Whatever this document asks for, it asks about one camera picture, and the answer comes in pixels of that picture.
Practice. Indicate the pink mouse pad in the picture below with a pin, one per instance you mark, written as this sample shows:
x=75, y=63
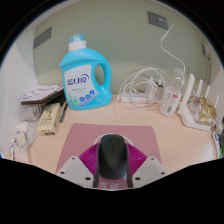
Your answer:
x=83, y=136

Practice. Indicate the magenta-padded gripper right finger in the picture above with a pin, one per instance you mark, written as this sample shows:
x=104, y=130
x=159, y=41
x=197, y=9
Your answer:
x=140, y=163

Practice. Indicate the white desk shelf unit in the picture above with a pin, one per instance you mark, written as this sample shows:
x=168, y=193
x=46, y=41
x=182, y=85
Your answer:
x=13, y=83

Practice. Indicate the black pen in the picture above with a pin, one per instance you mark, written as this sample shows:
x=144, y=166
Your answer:
x=63, y=113

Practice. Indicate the grey wall socket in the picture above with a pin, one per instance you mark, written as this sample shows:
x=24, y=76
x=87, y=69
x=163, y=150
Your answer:
x=157, y=20

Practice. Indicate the blue detergent bottle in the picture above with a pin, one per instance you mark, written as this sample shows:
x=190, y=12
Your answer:
x=78, y=83

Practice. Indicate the white power strip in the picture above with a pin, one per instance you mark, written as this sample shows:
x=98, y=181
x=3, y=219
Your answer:
x=131, y=97

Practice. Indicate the yellow cardboard box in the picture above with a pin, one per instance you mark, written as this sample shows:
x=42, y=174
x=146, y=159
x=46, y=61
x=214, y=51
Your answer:
x=48, y=120

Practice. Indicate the clear plastic bag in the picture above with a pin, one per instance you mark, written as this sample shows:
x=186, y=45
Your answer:
x=25, y=140

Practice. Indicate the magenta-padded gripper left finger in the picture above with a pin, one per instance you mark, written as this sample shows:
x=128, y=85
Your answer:
x=83, y=164

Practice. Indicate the white wall charger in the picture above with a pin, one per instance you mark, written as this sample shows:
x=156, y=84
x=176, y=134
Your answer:
x=206, y=51

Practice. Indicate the white router with antennas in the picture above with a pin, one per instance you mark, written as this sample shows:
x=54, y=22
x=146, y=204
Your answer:
x=188, y=118

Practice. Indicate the gold foil bag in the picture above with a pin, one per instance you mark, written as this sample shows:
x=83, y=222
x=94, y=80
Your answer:
x=207, y=111

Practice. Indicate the grey blank wall plate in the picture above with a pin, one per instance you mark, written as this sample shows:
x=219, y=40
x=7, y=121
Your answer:
x=42, y=37

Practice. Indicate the black computer mouse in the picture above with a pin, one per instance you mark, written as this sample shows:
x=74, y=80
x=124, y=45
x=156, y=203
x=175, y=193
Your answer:
x=113, y=156

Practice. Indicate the stack of books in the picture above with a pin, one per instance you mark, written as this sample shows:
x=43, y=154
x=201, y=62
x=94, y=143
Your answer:
x=41, y=93

